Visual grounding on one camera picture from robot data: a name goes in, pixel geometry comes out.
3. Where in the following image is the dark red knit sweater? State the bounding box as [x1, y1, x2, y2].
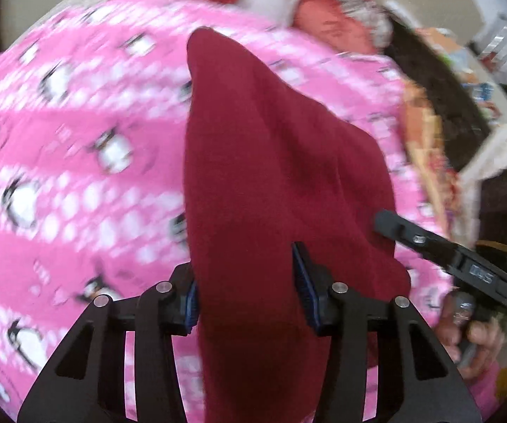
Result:
[184, 29, 411, 422]

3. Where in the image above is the right hand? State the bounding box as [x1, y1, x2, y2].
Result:
[434, 294, 505, 381]

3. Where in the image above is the dark carved wooden headboard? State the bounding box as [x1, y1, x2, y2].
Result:
[385, 12, 490, 171]

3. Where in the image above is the right red heart cushion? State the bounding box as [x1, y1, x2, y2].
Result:
[292, 0, 377, 55]

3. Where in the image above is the pink penguin print blanket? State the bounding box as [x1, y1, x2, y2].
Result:
[0, 0, 443, 417]

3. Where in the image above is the orange cartoon blanket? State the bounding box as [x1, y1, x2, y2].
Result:
[398, 78, 460, 237]

